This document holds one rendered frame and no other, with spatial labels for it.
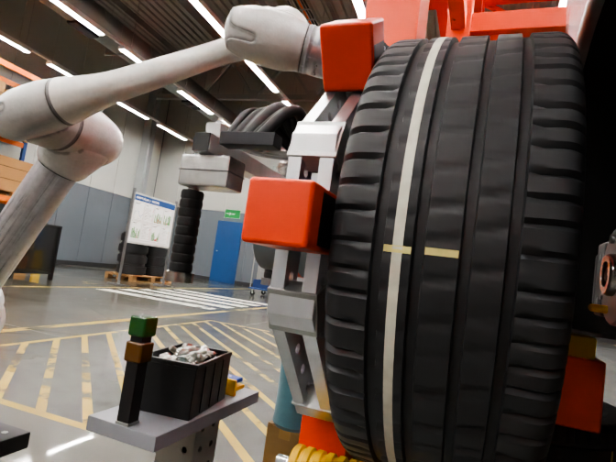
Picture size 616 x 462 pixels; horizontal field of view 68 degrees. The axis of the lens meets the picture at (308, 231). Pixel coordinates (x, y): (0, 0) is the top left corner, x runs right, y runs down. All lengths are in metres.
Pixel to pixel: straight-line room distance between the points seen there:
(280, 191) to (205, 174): 0.27
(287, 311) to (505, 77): 0.35
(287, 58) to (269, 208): 0.48
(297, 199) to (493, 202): 0.19
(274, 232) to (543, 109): 0.29
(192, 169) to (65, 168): 0.57
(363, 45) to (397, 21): 0.81
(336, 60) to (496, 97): 0.25
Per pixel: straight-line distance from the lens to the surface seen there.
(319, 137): 0.57
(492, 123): 0.50
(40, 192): 1.30
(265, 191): 0.47
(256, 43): 0.90
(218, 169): 0.71
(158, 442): 0.98
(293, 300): 0.55
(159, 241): 10.50
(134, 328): 0.97
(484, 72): 0.57
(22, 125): 1.14
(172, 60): 1.06
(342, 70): 0.67
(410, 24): 1.46
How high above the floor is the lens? 0.79
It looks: 5 degrees up
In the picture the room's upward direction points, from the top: 8 degrees clockwise
